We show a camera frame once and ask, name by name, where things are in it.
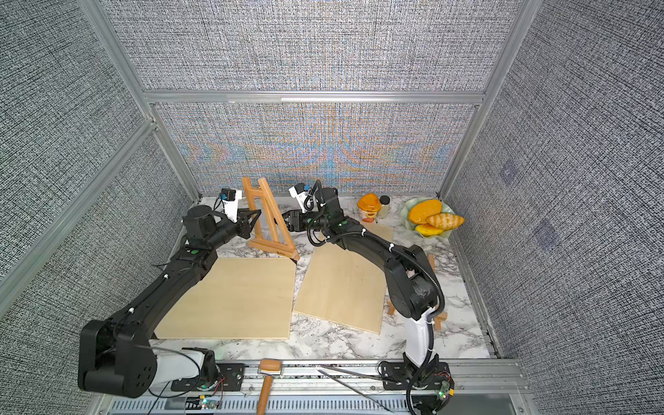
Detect light green plate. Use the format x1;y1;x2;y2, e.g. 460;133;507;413
402;196;458;240

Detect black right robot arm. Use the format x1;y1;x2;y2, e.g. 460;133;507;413
283;181;445;368

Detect orange round bread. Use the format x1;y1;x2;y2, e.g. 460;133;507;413
408;199;442;225

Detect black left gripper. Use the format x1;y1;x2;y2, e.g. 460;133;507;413
206;206;261;252

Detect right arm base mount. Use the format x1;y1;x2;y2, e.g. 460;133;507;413
377;354;456;414

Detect wooden handled mallet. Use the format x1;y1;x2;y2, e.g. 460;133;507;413
256;359;283;415

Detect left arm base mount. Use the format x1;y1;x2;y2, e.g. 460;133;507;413
170;363;246;394

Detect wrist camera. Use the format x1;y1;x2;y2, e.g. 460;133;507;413
219;188;243;222
289;183;314;213

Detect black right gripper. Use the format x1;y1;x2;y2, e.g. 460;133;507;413
272;209;331;236

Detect yellow striped bread loaf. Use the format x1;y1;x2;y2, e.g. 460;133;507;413
426;212;465;231

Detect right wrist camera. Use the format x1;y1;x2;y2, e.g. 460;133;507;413
289;183;314;213

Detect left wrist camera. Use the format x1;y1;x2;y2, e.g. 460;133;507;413
219;188;243;222

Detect light wooden board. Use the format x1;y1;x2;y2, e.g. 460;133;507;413
294;244;387;334
155;258;296;340

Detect metal tongs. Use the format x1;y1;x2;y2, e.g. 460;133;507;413
315;366;400;413

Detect orange lidded snack cup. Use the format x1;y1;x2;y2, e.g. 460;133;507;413
357;193;382;223

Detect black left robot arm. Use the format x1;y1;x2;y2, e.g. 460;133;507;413
78;205;261;398

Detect small yellow bread piece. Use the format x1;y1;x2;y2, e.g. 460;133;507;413
415;224;444;238

